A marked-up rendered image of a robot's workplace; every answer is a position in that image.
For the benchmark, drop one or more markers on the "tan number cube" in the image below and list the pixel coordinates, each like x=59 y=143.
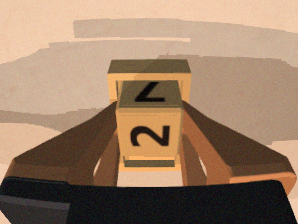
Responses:
x=149 y=117

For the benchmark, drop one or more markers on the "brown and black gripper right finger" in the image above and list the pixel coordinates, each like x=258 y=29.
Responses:
x=228 y=156

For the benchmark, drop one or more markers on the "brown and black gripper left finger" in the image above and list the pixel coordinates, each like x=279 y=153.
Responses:
x=73 y=155

